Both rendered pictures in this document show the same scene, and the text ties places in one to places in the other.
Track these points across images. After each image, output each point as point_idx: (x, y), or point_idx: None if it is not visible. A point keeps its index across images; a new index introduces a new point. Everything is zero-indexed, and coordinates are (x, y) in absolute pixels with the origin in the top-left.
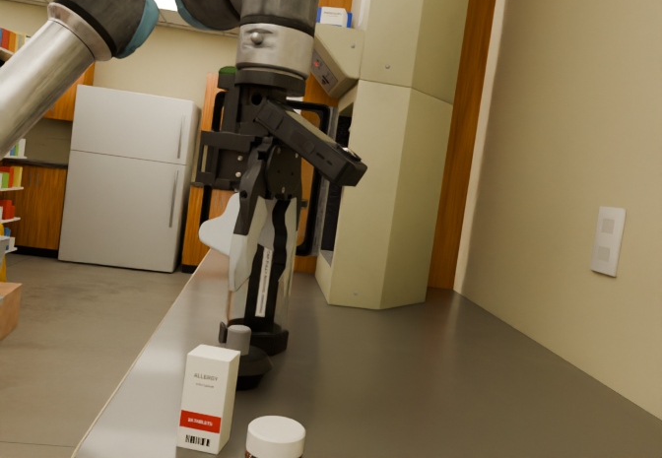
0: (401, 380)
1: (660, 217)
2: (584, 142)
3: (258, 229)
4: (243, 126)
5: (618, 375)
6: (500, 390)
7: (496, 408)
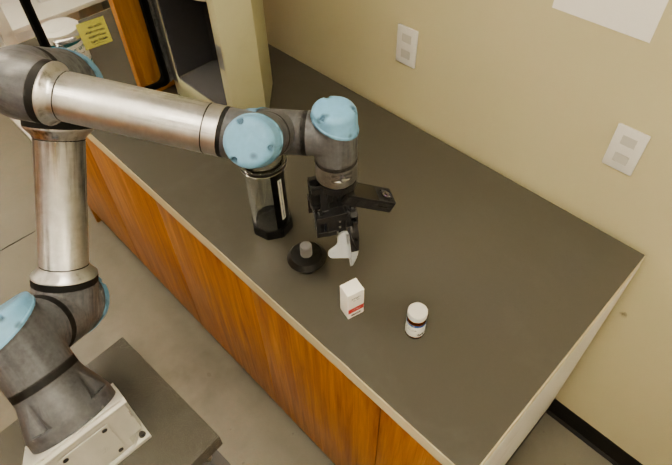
0: None
1: (443, 44)
2: None
3: None
4: (331, 204)
5: (422, 118)
6: (393, 174)
7: (403, 193)
